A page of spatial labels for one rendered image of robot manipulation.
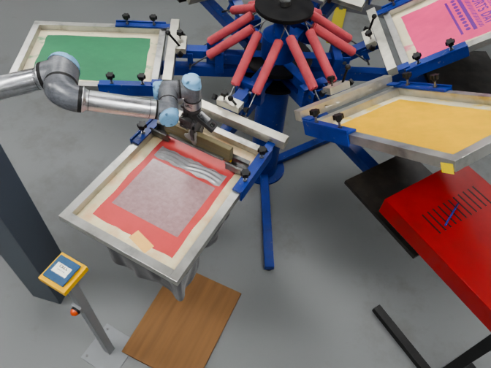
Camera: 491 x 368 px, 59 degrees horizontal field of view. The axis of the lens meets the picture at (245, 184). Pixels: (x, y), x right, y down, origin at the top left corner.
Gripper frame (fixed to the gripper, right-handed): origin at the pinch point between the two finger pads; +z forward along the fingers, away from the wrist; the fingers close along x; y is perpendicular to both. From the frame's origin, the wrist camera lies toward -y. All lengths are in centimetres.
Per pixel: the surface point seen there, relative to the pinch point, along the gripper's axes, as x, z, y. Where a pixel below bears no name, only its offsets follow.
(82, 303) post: 78, 37, 10
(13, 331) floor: 96, 106, 64
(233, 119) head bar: -21.7, 0.5, -6.4
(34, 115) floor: -38, 106, 182
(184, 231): 39.4, 9.4, -18.3
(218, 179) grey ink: 8.5, 8.4, -16.4
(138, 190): 32.1, 9.5, 10.9
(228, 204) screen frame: 20.0, 5.7, -27.9
